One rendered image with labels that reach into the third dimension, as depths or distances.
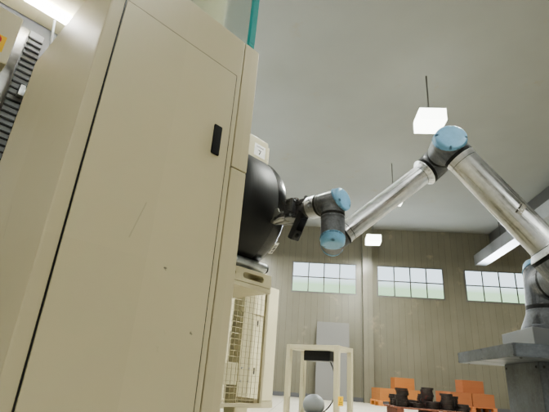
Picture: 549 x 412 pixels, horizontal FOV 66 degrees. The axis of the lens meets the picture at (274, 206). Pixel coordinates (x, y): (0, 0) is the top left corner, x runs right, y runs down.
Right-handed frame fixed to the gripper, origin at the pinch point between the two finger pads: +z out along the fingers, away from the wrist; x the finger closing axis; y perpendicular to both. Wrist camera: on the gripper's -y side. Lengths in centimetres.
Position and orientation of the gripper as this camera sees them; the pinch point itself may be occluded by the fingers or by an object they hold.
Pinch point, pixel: (273, 223)
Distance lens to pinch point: 179.2
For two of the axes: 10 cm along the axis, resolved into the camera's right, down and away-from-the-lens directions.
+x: -6.9, -3.1, -6.6
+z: -7.2, 2.3, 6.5
